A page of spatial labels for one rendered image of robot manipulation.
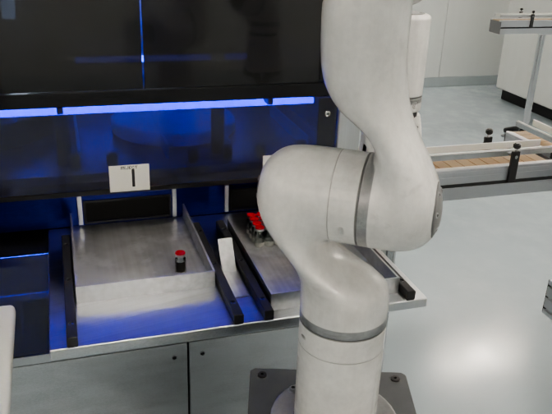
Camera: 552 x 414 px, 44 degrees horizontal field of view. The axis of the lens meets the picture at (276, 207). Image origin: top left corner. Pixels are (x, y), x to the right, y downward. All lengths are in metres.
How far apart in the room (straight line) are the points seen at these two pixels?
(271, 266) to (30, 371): 0.64
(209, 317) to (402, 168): 0.58
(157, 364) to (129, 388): 0.09
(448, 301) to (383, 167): 2.36
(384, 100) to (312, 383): 0.40
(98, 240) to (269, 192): 0.76
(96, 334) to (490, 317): 2.15
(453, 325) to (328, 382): 2.06
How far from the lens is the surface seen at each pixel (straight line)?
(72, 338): 1.19
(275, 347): 1.80
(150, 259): 1.45
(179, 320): 1.25
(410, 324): 2.94
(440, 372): 2.69
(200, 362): 1.76
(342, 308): 0.88
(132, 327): 1.24
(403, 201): 0.80
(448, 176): 1.91
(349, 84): 0.77
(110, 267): 1.43
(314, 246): 0.87
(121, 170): 1.49
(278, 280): 1.37
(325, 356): 0.93
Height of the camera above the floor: 1.55
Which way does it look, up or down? 23 degrees down
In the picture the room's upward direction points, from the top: 2 degrees clockwise
